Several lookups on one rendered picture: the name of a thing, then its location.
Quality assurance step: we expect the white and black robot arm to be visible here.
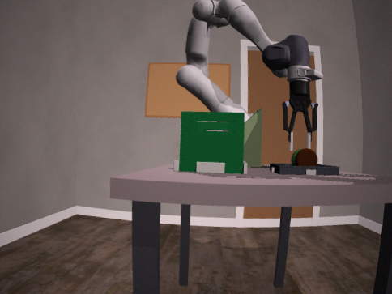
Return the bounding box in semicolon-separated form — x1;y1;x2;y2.
176;0;323;122

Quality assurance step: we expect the brown bottle with green label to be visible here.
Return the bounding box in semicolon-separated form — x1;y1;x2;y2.
291;148;317;166

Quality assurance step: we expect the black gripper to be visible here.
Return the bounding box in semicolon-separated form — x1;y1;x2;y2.
282;80;318;151

